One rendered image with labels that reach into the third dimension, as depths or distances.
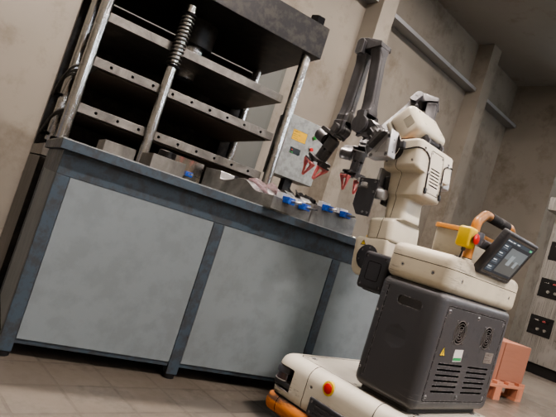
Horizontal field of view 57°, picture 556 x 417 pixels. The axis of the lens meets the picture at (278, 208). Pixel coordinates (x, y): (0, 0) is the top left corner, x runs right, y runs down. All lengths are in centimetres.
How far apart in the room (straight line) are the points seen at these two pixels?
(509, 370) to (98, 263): 349
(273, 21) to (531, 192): 851
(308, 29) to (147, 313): 195
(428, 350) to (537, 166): 954
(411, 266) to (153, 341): 106
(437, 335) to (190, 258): 100
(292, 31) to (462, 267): 191
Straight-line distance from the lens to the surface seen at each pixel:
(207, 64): 308
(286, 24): 319
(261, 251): 227
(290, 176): 332
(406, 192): 213
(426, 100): 272
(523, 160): 1129
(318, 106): 722
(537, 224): 1081
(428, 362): 177
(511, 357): 464
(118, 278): 208
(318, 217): 241
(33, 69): 533
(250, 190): 226
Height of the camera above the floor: 70
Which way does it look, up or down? 3 degrees up
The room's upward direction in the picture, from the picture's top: 18 degrees clockwise
